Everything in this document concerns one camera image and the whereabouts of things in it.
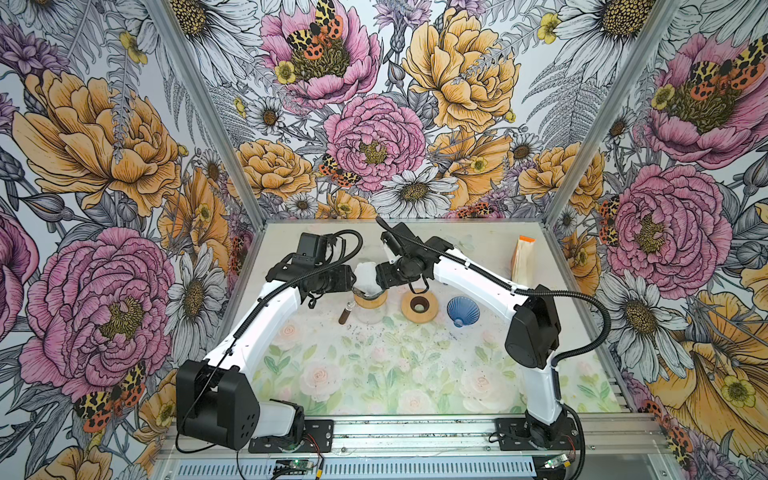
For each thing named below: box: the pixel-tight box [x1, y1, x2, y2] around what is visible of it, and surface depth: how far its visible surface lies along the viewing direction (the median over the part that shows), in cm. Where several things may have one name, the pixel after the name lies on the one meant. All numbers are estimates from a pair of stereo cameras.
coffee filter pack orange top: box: [511, 235, 536, 288], surface depth 102 cm
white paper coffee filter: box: [353, 262, 383, 296], surface depth 86 cm
